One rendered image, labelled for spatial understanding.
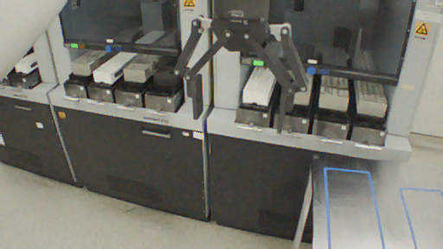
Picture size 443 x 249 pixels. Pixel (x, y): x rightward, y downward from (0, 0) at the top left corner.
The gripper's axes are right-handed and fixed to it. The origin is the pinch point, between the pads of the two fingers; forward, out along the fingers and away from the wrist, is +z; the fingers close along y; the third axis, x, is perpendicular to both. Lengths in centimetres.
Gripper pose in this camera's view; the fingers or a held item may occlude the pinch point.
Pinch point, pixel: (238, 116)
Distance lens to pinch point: 53.5
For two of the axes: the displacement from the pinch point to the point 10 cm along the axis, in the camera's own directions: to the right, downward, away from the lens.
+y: 9.6, 1.5, -2.4
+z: 0.0, 8.4, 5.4
